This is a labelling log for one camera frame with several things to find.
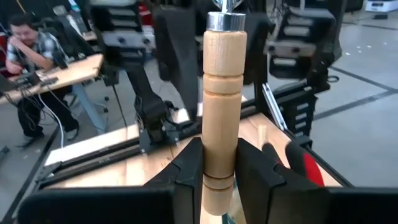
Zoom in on black and red glove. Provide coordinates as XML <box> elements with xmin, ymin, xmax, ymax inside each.
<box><xmin>261</xmin><ymin>140</ymin><xmax>326</xmax><ymax>188</ymax></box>

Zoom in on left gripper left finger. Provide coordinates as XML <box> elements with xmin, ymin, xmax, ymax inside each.
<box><xmin>17</xmin><ymin>138</ymin><xmax>205</xmax><ymax>224</ymax></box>

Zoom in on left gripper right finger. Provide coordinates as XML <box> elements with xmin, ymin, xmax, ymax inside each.
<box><xmin>235</xmin><ymin>138</ymin><xmax>398</xmax><ymax>224</ymax></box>

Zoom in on white device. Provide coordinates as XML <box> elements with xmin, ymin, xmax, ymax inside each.
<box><xmin>364</xmin><ymin>0</ymin><xmax>398</xmax><ymax>14</ymax></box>

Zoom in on person leaning on desk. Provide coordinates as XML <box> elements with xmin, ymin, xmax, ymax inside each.
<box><xmin>4</xmin><ymin>13</ymin><xmax>81</xmax><ymax>147</ymax></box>

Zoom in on wooden top desk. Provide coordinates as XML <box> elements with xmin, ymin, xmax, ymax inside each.
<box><xmin>0</xmin><ymin>53</ymin><xmax>107</xmax><ymax>135</ymax></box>

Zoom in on black slotted box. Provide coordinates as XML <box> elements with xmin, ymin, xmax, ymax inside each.
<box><xmin>279</xmin><ymin>89</ymin><xmax>319</xmax><ymax>140</ymax></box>

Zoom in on silver aluminium strip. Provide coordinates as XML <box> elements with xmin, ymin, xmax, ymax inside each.
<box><xmin>261</xmin><ymin>82</ymin><xmax>289</xmax><ymax>132</ymax></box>

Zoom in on wooden-handled hand rake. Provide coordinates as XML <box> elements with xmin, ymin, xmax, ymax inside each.
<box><xmin>200</xmin><ymin>0</ymin><xmax>249</xmax><ymax>217</ymax></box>

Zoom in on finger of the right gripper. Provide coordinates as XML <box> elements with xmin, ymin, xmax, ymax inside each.
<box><xmin>153</xmin><ymin>6</ymin><xmax>200</xmax><ymax>121</ymax></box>
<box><xmin>244</xmin><ymin>12</ymin><xmax>276</xmax><ymax>86</ymax></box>

